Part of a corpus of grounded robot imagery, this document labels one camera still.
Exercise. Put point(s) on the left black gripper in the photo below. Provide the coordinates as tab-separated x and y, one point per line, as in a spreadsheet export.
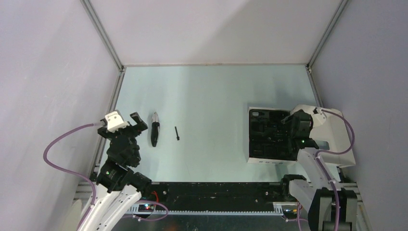
107	134

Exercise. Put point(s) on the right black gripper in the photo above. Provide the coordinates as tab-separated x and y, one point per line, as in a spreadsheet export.
287	122

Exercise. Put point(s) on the white box with black tray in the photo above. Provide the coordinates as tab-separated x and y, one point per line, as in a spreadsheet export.
268	137

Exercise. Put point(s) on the black silver hair clipper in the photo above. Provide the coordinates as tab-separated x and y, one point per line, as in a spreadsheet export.
155	129

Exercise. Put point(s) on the white box lid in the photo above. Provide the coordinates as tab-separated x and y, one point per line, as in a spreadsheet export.
332	135

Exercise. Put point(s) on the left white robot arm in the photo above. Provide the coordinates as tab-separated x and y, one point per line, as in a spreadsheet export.
116	187

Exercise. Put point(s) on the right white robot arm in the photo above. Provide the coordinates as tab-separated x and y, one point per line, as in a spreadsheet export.
329	206

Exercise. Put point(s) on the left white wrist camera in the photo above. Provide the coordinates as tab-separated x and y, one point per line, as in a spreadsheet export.
114	121

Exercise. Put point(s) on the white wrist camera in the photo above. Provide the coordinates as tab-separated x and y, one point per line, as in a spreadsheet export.
114	121
318	117

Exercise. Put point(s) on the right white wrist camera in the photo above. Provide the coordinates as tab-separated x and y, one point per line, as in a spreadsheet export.
318	117

